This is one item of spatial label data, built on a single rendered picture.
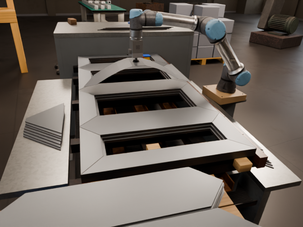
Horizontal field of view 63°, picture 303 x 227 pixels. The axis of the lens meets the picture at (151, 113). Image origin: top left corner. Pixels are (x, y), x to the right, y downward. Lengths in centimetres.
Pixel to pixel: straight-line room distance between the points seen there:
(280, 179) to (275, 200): 92
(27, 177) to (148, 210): 56
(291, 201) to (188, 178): 147
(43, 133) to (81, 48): 118
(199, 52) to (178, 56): 249
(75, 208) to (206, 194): 43
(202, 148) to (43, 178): 67
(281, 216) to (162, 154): 133
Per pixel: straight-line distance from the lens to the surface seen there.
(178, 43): 253
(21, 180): 116
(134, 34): 151
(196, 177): 95
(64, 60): 240
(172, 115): 131
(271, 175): 134
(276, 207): 220
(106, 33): 235
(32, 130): 142
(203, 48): 505
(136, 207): 83
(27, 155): 129
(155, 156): 101
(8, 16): 457
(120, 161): 98
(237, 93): 202
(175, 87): 165
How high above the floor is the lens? 149
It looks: 29 degrees down
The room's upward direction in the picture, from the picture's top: 2 degrees clockwise
